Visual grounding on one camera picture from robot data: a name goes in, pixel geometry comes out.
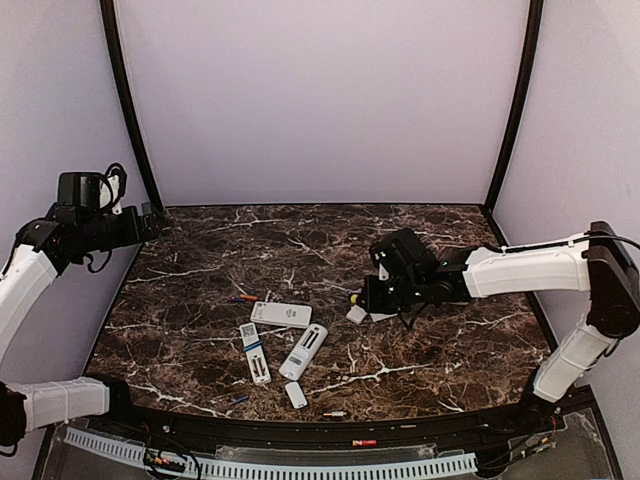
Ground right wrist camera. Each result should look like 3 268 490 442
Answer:
374 251 391 281

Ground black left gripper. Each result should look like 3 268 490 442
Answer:
79 201 165 251

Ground white remote with battery bay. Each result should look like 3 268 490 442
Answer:
278 324 328 381

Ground white slim remote battery cover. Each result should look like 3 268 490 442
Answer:
370 313 396 322

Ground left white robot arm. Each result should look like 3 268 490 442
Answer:
1 163 160 456

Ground black enclosure frame post right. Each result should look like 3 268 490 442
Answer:
482 0 545 221

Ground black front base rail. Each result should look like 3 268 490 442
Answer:
54 387 596 454

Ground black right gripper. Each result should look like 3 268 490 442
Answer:
357 273 426 314

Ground wide white remote control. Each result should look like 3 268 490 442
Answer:
250 302 312 329

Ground black enclosure frame post left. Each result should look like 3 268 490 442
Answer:
99 0 164 212

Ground black enclosure frame post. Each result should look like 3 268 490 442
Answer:
99 0 164 212
482 0 545 221

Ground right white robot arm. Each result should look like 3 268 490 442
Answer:
352 221 639 434

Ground blue AAA battery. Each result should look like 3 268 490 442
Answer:
229 395 250 405

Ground white slotted cable duct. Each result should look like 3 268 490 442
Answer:
64 428 478 479

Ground slim white QR-code remote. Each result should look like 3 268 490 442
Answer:
239 322 271 385

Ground white wide remote battery cover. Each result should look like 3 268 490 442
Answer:
346 305 368 324

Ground blue batteries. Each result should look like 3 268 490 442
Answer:
244 341 262 352

